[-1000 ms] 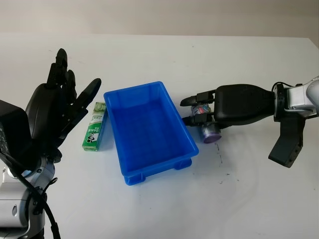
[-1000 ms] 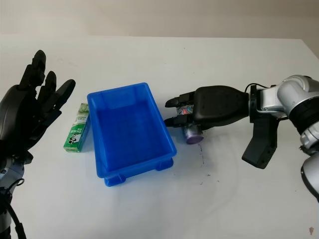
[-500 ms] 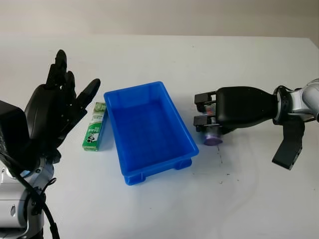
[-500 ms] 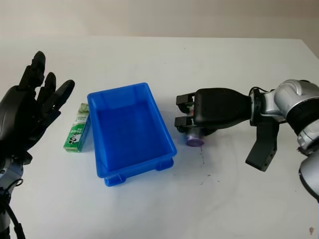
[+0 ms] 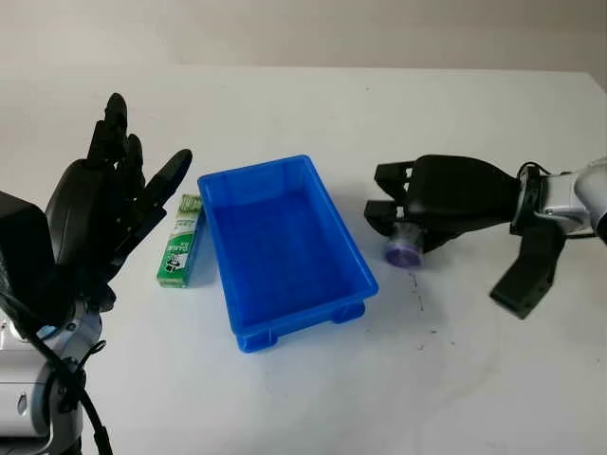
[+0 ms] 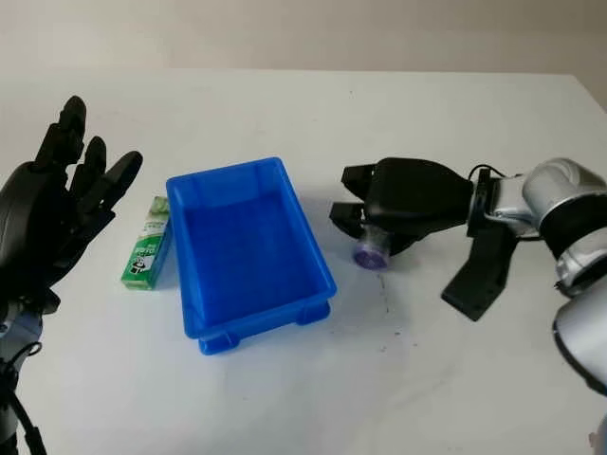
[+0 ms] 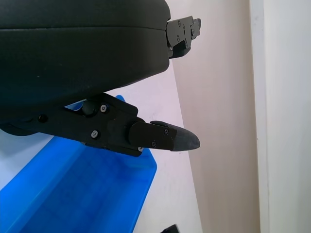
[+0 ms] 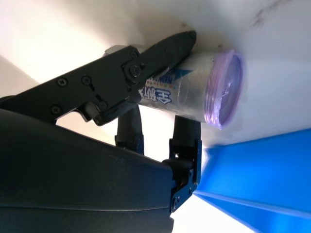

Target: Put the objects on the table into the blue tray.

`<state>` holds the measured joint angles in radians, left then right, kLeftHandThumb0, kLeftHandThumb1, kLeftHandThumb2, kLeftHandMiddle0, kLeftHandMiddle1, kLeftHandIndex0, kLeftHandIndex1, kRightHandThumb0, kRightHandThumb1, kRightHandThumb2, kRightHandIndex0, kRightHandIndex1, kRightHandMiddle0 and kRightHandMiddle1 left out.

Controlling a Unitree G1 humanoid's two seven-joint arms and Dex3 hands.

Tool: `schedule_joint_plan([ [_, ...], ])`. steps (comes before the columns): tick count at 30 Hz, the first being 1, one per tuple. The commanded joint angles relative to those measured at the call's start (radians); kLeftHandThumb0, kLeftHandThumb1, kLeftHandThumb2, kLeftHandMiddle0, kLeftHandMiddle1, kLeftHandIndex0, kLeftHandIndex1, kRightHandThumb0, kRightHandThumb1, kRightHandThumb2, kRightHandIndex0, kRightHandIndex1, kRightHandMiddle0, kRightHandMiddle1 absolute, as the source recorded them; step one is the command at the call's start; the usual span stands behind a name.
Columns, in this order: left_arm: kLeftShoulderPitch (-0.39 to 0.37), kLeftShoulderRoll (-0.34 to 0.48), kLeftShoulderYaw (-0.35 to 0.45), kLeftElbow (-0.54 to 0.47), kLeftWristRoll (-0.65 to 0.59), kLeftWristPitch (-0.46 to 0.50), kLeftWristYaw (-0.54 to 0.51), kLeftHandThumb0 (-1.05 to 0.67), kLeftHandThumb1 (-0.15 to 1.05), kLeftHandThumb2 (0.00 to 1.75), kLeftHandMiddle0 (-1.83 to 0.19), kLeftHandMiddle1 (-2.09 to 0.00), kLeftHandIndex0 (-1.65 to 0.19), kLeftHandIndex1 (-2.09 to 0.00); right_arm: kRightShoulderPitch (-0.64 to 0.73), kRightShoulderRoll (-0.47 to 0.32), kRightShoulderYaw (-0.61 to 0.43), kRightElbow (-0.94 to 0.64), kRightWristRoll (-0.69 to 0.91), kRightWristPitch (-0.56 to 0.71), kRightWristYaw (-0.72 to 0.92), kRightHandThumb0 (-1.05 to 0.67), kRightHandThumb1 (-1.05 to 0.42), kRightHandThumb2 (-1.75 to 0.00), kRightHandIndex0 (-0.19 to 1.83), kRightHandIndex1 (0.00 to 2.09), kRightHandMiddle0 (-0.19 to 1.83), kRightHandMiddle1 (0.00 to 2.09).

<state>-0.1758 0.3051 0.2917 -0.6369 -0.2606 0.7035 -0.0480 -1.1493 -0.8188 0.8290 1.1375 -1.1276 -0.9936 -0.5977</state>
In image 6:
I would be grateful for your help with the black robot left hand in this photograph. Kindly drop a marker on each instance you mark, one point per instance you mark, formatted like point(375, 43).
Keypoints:
point(28, 213)

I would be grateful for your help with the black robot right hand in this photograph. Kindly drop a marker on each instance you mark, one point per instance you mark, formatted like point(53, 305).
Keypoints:
point(417, 194)

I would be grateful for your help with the green toothpaste box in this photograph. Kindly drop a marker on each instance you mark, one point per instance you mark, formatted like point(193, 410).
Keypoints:
point(144, 256)

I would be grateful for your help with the blue plastic tray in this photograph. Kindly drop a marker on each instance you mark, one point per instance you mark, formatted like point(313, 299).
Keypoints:
point(246, 246)

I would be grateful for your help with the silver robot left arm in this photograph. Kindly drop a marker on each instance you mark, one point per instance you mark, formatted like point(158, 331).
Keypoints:
point(12, 329)

